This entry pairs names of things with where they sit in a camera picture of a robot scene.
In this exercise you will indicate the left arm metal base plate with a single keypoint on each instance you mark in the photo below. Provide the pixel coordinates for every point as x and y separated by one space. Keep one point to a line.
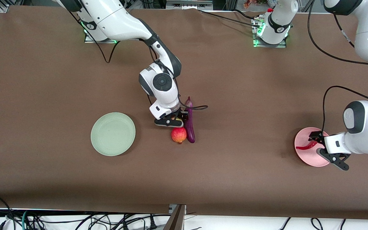
279 45

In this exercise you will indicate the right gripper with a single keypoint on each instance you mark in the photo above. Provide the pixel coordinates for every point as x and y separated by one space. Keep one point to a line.
182 114

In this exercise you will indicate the pale green plate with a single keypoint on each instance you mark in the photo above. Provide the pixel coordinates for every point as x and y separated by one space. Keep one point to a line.
113 134

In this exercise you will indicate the red apple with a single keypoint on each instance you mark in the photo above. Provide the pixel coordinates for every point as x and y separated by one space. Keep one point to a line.
178 134

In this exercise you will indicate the pink plate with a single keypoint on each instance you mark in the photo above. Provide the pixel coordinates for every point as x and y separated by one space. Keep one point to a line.
308 158

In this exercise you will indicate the metal camera post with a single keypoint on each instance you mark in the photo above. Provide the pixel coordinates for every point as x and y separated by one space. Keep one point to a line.
176 218

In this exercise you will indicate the brown table cover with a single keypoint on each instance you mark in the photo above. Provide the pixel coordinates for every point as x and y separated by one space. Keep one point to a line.
235 179

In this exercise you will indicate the white lower shelf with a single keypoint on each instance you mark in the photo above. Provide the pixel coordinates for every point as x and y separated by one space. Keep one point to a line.
235 224

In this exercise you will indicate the long purple eggplant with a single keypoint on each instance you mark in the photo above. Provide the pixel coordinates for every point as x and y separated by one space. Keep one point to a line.
190 131

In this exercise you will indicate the red chili pepper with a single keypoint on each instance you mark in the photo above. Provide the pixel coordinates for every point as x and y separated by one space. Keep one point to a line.
303 148

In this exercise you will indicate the yellow pink peach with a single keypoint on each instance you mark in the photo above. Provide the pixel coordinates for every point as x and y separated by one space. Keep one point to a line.
178 119

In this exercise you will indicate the orange patterned object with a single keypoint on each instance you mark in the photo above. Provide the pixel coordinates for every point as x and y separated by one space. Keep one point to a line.
250 3

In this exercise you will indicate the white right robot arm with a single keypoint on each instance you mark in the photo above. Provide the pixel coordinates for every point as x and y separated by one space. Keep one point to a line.
117 19

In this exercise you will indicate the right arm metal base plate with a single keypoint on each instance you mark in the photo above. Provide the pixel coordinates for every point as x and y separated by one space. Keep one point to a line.
89 40

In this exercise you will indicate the aluminium frame profile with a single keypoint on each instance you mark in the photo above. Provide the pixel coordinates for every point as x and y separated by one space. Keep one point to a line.
3 8

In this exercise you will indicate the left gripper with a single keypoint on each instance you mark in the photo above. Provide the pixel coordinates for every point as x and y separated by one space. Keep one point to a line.
318 138

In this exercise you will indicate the grey electronics box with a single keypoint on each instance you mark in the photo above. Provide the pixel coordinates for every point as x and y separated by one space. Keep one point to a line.
188 4

